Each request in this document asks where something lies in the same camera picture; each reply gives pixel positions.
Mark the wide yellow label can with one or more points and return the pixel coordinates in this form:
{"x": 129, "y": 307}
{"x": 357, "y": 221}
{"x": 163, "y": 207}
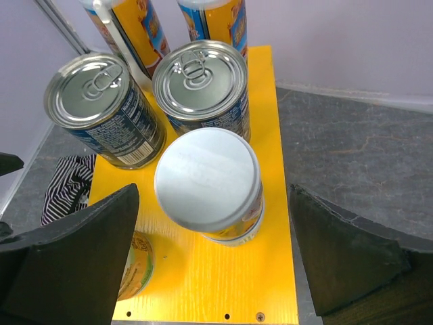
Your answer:
{"x": 139, "y": 267}

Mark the tall porridge can with spoon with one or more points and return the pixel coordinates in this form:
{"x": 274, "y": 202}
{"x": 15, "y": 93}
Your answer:
{"x": 134, "y": 33}

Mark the black white striped cloth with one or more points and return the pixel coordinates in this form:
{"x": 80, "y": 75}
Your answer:
{"x": 69, "y": 188}

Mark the clear jar orange contents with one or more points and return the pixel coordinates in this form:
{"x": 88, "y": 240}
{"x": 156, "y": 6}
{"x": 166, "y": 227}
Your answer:
{"x": 209, "y": 181}

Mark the blue yellow tin can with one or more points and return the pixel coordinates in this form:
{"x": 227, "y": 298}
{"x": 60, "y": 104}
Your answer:
{"x": 204, "y": 84}

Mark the yellow cabinet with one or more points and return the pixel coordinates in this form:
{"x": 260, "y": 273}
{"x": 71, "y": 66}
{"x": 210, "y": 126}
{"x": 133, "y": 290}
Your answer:
{"x": 198, "y": 278}

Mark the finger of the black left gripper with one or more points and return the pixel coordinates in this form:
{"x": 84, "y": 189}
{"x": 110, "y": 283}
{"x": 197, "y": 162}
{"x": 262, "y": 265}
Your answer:
{"x": 10, "y": 163}

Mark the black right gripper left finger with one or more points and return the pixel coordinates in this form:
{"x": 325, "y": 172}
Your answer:
{"x": 69, "y": 271}

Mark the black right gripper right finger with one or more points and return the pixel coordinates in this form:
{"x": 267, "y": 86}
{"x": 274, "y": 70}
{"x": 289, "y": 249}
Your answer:
{"x": 360, "y": 271}

